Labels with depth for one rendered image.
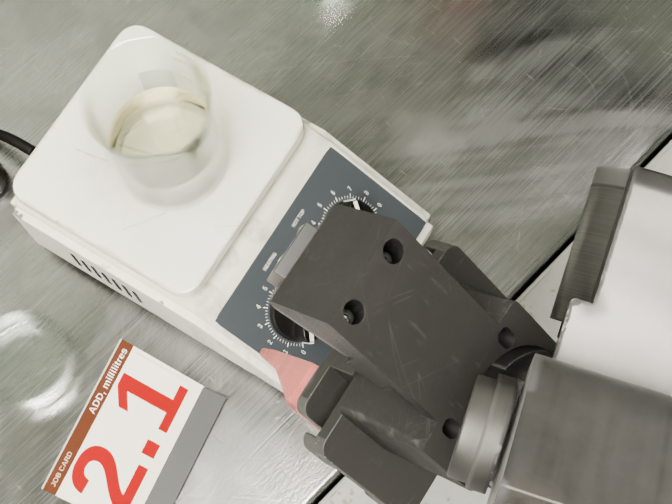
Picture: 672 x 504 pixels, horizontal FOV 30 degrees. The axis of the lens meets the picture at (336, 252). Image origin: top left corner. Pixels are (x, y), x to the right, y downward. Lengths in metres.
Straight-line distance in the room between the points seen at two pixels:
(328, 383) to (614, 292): 0.14
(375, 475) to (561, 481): 0.17
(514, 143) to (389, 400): 0.32
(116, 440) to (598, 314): 0.35
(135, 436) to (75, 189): 0.14
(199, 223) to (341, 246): 0.24
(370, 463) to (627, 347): 0.14
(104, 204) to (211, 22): 0.18
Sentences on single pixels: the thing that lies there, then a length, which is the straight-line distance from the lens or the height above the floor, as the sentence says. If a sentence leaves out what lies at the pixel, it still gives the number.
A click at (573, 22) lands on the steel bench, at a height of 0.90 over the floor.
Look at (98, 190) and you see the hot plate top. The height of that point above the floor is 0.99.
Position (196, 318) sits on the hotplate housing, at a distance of 0.67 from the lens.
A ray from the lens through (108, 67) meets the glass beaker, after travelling 0.63.
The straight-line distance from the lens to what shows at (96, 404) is 0.70.
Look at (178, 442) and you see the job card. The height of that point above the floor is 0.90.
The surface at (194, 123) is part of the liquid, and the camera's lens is 0.65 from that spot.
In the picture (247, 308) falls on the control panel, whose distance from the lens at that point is 0.67.
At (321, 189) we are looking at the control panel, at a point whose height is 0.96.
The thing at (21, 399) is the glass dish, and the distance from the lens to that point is 0.75.
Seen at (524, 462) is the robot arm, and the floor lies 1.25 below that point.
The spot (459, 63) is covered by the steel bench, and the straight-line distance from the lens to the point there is 0.79.
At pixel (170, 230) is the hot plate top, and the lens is 0.66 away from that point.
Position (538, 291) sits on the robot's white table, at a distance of 0.74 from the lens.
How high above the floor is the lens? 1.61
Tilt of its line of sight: 72 degrees down
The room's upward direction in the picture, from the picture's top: 8 degrees counter-clockwise
